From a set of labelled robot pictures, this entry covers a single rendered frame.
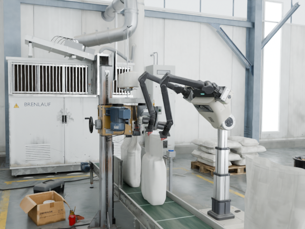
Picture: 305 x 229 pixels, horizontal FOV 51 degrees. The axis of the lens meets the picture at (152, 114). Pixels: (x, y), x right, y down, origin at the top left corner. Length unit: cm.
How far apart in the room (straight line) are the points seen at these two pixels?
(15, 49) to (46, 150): 211
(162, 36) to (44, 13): 275
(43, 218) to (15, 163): 234
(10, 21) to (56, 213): 421
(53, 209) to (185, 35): 574
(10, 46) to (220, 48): 508
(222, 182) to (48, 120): 370
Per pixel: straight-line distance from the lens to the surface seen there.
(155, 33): 806
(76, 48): 587
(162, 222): 285
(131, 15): 594
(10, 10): 707
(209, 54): 867
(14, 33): 698
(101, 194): 360
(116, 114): 322
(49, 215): 397
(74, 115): 609
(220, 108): 298
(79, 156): 619
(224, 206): 333
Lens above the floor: 143
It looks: 3 degrees down
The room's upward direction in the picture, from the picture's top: straight up
